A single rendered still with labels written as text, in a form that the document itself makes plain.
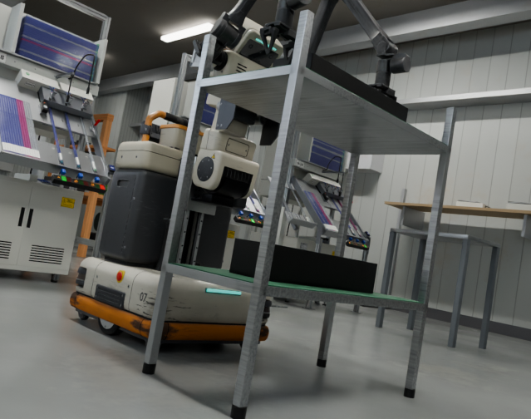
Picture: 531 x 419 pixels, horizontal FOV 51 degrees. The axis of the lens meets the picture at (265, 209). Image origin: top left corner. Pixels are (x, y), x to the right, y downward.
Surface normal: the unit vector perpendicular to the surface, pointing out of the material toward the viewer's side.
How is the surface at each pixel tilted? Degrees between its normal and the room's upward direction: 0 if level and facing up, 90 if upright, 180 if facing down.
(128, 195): 90
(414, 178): 90
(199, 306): 90
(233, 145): 98
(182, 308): 90
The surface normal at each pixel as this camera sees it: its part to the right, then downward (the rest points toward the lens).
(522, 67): -0.70, -0.18
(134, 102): 0.69, 0.07
